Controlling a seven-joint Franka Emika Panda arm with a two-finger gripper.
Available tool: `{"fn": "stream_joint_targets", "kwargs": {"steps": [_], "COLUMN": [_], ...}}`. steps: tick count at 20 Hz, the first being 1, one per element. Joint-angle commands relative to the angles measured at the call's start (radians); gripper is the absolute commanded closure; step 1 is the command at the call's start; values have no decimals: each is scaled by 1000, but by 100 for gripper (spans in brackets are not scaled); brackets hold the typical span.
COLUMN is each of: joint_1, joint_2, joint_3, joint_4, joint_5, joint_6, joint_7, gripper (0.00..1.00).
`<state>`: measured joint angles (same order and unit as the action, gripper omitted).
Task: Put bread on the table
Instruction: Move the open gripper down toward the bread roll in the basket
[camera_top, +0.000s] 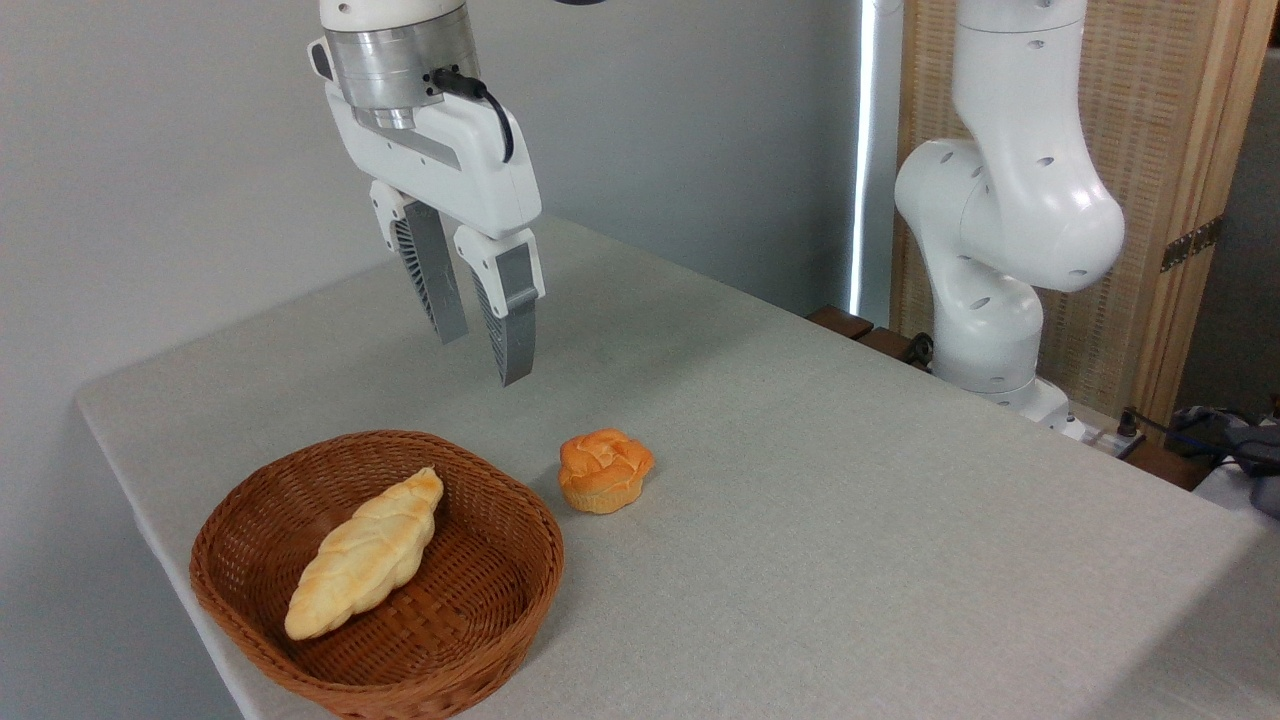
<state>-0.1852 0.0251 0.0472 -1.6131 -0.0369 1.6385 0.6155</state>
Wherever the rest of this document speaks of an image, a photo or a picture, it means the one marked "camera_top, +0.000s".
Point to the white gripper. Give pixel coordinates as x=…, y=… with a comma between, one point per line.
x=470, y=170

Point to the long braided bread loaf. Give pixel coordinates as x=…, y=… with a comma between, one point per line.
x=365, y=555

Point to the round orange bread roll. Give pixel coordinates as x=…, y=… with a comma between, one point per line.
x=604, y=470

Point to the brown wicker basket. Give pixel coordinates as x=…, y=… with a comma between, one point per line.
x=460, y=620

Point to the dark brown wooden block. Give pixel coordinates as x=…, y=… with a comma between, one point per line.
x=885, y=343
x=840, y=321

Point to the white power strip with plug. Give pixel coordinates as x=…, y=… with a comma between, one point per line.
x=1118, y=437

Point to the wooden rattan folding screen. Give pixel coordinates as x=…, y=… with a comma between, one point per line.
x=1160, y=120

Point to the metal screen hinge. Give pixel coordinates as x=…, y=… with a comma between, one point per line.
x=1190, y=243

